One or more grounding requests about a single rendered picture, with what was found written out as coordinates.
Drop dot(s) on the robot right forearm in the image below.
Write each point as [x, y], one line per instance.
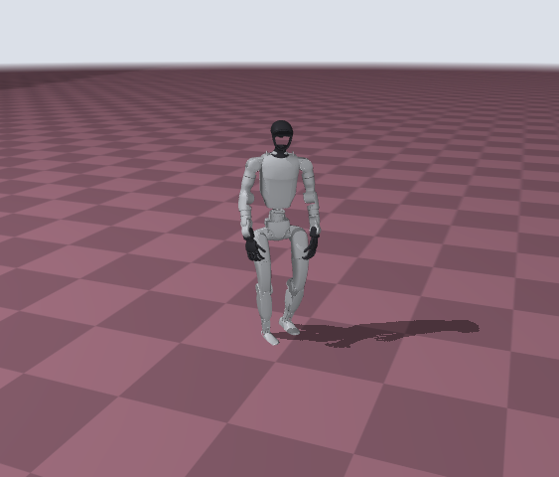
[245, 214]

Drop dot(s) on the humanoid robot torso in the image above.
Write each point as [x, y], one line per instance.
[277, 184]

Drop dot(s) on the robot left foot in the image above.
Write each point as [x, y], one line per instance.
[289, 327]

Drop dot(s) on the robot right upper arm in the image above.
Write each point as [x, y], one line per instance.
[251, 167]

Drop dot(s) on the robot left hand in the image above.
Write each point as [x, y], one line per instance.
[313, 244]

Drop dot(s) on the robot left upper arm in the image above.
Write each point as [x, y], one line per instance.
[308, 179]

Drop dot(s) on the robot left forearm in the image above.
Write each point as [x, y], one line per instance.
[314, 217]

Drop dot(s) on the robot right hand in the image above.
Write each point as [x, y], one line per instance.
[252, 247]

